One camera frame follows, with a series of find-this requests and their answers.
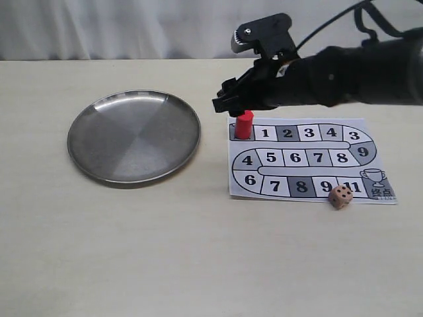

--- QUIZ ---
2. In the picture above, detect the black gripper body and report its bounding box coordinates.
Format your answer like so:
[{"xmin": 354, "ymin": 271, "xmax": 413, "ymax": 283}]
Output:
[{"xmin": 212, "ymin": 57, "xmax": 330, "ymax": 116}]

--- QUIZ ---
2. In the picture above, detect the red cylinder game piece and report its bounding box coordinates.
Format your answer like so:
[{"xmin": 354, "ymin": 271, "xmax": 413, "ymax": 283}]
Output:
[{"xmin": 235, "ymin": 110, "xmax": 254, "ymax": 140}]

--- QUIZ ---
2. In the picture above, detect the wooden die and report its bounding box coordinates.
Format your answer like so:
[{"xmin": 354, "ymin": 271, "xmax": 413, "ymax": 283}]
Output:
[{"xmin": 328, "ymin": 185, "xmax": 353, "ymax": 210}]

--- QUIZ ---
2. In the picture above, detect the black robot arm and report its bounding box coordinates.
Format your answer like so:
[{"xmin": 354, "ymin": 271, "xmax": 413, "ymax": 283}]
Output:
[{"xmin": 212, "ymin": 36, "xmax": 422, "ymax": 118}]

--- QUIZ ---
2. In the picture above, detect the paper game board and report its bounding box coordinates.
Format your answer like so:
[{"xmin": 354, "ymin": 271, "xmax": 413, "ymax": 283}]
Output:
[{"xmin": 227, "ymin": 118, "xmax": 397, "ymax": 205}]

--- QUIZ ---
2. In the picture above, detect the round metal plate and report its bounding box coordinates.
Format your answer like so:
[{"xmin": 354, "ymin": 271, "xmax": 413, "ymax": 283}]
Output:
[{"xmin": 67, "ymin": 89, "xmax": 202, "ymax": 189}]

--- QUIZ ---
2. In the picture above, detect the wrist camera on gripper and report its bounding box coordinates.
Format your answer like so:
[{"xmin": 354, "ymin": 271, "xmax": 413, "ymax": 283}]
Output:
[{"xmin": 231, "ymin": 13, "xmax": 297, "ymax": 59}]

